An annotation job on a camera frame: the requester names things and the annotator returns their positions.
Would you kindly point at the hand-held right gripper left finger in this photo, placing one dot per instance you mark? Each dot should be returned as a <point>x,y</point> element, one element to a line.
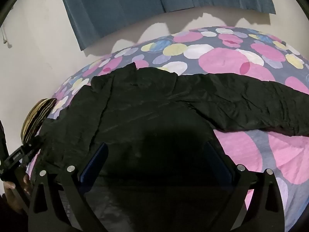
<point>95,162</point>

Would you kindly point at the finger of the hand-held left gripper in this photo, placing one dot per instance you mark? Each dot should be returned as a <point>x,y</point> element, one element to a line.
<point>31,156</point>
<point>32,142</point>

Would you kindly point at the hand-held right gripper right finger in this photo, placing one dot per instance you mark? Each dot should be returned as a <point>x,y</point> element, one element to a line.
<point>218,159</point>

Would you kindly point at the black garment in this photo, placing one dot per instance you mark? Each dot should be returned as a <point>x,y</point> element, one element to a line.
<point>144,106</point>

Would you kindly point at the person's left hand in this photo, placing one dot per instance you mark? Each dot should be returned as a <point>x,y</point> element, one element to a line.
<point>10,194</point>

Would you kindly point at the striped pillow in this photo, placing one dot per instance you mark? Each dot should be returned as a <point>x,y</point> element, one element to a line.
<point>36,116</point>

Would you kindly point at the dotted bedspread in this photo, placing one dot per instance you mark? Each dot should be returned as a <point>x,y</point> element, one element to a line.
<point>217,60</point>

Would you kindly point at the blue curtain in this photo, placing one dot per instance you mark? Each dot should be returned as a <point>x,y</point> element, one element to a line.
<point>120,4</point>

